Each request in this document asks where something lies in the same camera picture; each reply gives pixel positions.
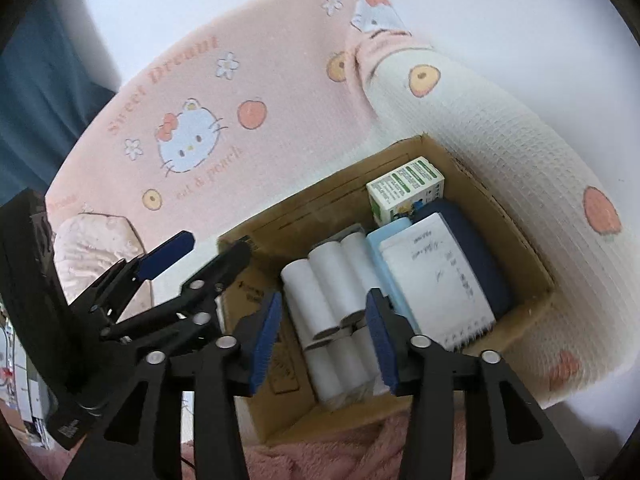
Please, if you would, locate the pile of white rolls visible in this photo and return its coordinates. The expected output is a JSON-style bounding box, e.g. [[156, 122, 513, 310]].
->
[[280, 230, 396, 406]]

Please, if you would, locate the pale pink plush cushion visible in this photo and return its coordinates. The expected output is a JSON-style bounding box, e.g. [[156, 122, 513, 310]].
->
[[53, 213, 153, 312]]

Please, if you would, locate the white spiral notebook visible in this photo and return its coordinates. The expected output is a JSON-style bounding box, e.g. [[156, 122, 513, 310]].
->
[[378, 212, 497, 352]]

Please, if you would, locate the green and white carton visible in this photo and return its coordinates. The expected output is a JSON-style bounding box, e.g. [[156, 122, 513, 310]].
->
[[366, 157, 446, 227]]

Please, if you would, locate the pink fluffy cloth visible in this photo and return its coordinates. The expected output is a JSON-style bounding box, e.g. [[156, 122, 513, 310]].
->
[[180, 400, 473, 480]]

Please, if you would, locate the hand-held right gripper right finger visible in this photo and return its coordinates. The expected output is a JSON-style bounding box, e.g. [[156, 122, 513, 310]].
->
[[365, 287, 586, 480]]

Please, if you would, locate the brown cardboard box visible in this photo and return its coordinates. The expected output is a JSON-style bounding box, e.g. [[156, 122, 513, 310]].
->
[[216, 133, 556, 446]]

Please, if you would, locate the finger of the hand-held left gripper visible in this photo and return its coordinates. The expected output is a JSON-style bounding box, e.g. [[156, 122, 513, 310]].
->
[[70, 231, 195, 322], [100, 237, 253, 352]]

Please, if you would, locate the dark teal curtain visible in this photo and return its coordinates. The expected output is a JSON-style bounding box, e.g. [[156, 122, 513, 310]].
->
[[0, 0, 122, 207]]

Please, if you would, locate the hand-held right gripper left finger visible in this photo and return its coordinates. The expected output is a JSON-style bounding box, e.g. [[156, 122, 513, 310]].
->
[[62, 290, 283, 480]]

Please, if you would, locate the dark blue notebook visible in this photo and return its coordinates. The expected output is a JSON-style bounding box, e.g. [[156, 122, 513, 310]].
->
[[411, 200, 514, 320]]

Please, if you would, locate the pink printed cat blanket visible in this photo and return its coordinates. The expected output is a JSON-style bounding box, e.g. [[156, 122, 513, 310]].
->
[[45, 0, 632, 408]]

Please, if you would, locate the light blue book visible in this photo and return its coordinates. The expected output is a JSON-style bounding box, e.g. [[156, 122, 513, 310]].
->
[[366, 221, 422, 333]]

